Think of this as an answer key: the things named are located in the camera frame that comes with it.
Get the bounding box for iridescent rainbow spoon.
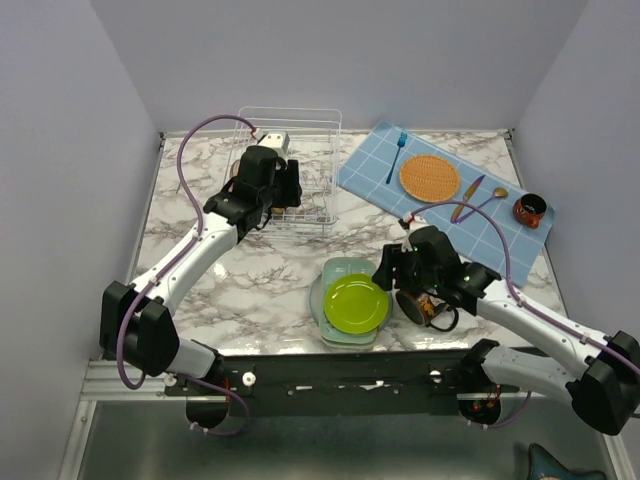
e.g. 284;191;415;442
453;186;508;224

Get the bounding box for iridescent rainbow knife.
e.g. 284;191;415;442
450;175;485;223

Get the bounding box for round woven wicker plate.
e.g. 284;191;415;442
399;154;460;203

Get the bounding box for lime green round plate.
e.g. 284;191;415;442
323;273;392;335

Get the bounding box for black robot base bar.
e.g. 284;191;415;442
164;347;521;419

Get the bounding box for blue metal fork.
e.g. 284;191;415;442
385;131;408;185

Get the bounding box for small brown clay cup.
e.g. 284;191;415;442
512;193;547;229

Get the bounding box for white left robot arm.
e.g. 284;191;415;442
99;132;301;395

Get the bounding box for blue checked cloth mat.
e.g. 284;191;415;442
337;121;555;287

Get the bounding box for black skull pattern mug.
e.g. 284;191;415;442
395;290;459;333

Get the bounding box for white wire dish rack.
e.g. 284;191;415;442
238;106;342;238

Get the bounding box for dark teal star object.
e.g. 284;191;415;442
527;443;607;480

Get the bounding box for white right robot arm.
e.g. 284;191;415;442
373;226;639;435

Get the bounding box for teal square ceramic plate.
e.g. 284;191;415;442
318;257;393;349

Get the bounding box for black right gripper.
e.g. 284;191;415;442
370;242;441;291

